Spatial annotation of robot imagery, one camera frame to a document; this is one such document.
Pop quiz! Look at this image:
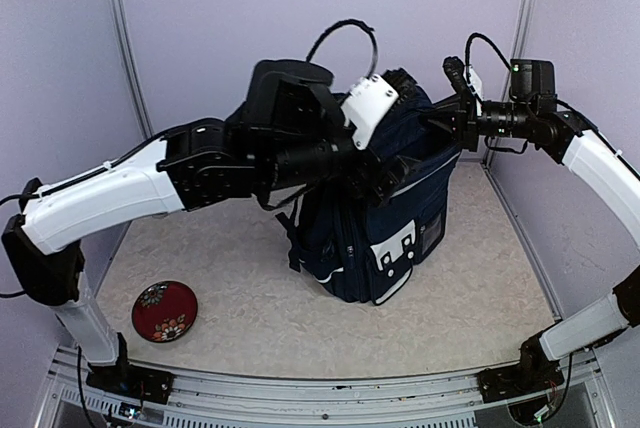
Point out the red floral plate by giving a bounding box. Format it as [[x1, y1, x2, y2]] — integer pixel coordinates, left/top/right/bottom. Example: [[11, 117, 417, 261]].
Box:
[[131, 280, 199, 343]]

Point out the navy blue student backpack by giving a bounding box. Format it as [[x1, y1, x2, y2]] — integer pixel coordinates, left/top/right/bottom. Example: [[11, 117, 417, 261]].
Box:
[[275, 75, 462, 305]]

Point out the left aluminium frame post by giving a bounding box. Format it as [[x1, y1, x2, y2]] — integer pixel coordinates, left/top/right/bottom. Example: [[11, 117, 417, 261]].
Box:
[[108, 0, 156, 141]]

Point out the aluminium frame post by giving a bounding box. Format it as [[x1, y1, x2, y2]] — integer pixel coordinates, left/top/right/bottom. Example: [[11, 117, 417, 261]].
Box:
[[108, 0, 156, 141], [480, 0, 543, 169]]

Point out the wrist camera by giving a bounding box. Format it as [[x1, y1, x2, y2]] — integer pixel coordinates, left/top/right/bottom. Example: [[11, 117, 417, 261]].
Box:
[[340, 68, 417, 151], [442, 56, 484, 101]]

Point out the right aluminium frame post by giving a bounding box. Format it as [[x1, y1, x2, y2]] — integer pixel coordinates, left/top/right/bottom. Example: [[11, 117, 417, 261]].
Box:
[[480, 0, 543, 169]]

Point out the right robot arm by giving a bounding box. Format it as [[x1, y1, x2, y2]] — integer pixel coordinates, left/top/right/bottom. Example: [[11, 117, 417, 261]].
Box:
[[425, 56, 639, 403]]

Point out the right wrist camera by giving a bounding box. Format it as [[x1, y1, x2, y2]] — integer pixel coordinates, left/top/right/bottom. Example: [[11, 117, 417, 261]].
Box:
[[442, 56, 484, 101]]

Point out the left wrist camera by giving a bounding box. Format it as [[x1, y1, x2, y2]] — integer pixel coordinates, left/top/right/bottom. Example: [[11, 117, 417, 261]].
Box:
[[340, 68, 417, 151]]

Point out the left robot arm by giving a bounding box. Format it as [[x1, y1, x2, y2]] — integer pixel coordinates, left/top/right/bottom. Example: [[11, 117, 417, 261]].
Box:
[[1, 59, 416, 404]]

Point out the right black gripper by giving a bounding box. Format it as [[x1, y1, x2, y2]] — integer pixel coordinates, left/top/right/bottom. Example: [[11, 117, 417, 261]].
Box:
[[420, 91, 536, 151]]

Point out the front aluminium rail base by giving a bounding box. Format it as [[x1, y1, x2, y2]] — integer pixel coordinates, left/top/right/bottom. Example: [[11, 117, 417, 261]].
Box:
[[27, 342, 622, 427]]

